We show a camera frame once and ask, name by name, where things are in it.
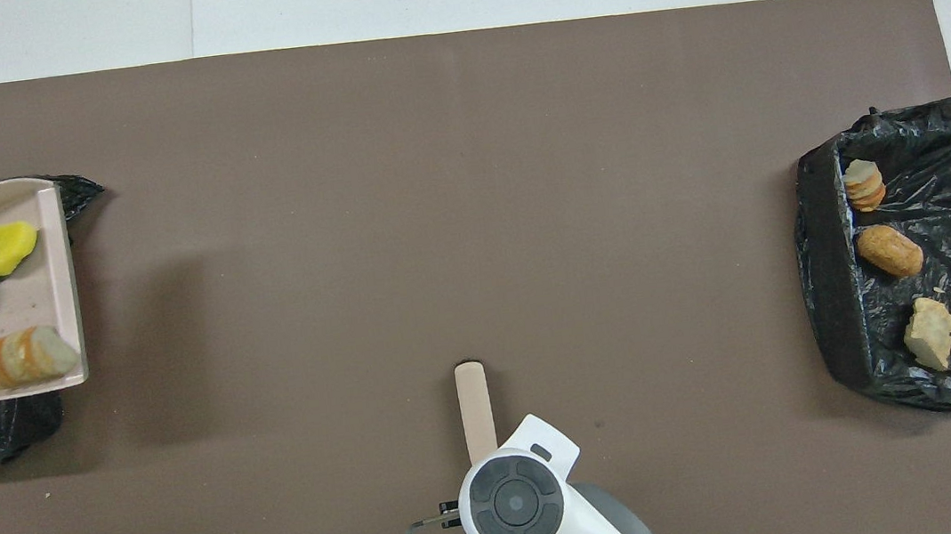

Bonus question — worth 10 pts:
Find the small sliced bread roll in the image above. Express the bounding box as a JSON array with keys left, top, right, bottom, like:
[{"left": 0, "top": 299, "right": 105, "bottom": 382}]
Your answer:
[{"left": 841, "top": 155, "right": 890, "bottom": 214}]

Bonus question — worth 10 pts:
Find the brown bread roll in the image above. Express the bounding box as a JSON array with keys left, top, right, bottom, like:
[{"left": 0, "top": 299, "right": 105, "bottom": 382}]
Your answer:
[{"left": 854, "top": 220, "right": 927, "bottom": 284}]

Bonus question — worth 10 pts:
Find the brown table mat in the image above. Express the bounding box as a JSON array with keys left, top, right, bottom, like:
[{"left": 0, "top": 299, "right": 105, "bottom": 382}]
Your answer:
[{"left": 0, "top": 0, "right": 951, "bottom": 534}]

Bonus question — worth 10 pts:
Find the pale bread chunk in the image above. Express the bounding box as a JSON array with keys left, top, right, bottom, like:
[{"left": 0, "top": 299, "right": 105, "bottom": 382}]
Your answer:
[{"left": 899, "top": 294, "right": 951, "bottom": 376}]

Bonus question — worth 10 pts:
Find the beige hand brush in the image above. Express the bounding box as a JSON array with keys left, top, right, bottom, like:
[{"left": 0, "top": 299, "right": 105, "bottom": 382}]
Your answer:
[{"left": 453, "top": 359, "right": 510, "bottom": 534}]

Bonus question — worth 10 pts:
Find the sliced orange baguette piece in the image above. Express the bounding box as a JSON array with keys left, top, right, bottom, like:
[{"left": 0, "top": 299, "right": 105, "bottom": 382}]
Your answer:
[{"left": 0, "top": 321, "right": 83, "bottom": 391}]

